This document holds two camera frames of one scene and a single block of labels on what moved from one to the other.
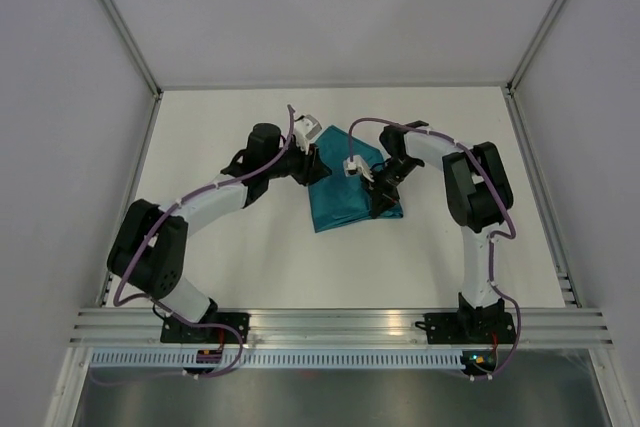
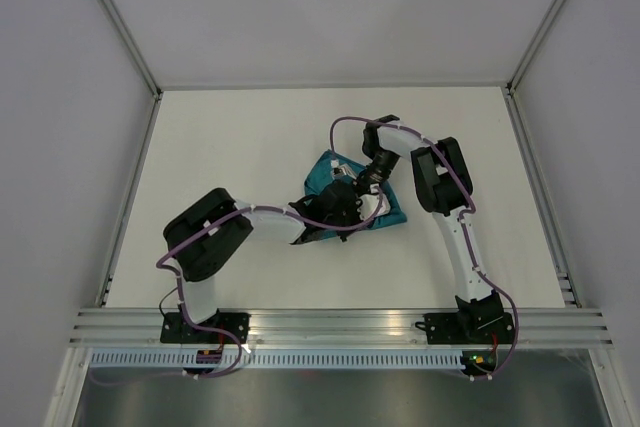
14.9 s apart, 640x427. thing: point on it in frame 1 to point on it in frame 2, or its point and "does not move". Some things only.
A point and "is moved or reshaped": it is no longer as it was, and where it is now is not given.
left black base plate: x=173 y=332 does not move
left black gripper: x=313 y=169 to x=353 y=206
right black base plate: x=453 y=328 does not move
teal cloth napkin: x=343 y=199 is moved or reshaped
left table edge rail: x=137 y=173 does not move
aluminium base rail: x=341 y=327 does not move
